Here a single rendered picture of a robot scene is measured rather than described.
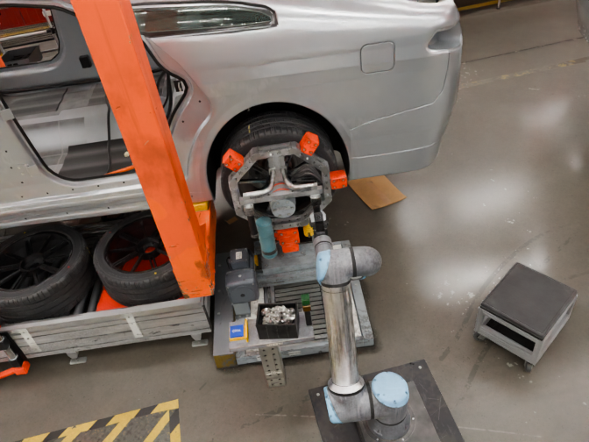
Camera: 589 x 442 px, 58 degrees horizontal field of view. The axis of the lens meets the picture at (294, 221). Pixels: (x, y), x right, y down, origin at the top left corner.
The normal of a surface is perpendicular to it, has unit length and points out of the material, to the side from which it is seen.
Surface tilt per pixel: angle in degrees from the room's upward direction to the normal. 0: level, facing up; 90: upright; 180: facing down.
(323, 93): 90
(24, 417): 0
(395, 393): 7
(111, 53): 90
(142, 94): 90
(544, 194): 0
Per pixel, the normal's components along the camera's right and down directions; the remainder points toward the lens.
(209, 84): 0.09, 0.65
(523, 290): -0.11, -0.74
